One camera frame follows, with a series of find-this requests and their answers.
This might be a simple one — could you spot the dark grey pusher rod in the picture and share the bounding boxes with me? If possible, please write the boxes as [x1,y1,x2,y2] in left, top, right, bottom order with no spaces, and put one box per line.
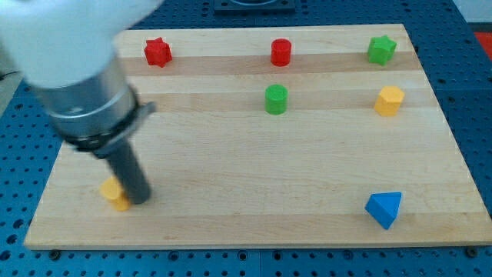
[105,140,151,205]

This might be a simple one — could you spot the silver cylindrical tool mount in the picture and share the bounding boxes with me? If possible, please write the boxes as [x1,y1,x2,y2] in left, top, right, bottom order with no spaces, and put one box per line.
[33,58,156,159]

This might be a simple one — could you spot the green cylinder block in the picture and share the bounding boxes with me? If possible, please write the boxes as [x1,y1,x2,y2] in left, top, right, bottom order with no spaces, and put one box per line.
[264,84,288,115]

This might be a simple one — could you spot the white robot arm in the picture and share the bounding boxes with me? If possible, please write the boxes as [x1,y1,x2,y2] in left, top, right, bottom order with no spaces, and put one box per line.
[1,0,163,205]

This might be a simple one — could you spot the wooden board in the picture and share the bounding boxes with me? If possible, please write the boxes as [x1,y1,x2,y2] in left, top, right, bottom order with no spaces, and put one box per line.
[25,24,491,250]

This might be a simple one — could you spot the yellow cylinder block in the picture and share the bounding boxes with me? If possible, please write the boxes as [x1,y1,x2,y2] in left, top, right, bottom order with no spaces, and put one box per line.
[99,176,131,212]

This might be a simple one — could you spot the red star block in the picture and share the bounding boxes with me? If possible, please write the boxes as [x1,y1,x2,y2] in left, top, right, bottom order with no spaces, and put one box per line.
[144,37,172,68]

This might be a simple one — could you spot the red cylinder block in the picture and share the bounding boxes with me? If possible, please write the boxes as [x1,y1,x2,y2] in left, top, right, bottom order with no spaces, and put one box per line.
[271,38,292,67]

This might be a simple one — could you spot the blue triangle block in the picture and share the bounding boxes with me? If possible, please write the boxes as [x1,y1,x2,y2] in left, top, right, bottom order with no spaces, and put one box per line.
[364,192,402,230]

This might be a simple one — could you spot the yellow hexagon block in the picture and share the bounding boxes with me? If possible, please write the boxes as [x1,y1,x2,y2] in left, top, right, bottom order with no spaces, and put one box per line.
[374,86,405,117]

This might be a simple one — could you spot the green star block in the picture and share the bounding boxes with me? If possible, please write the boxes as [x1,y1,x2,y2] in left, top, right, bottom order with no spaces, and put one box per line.
[367,35,397,66]

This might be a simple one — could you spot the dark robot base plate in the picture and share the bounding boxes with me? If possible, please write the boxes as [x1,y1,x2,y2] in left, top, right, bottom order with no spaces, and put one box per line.
[213,0,296,15]

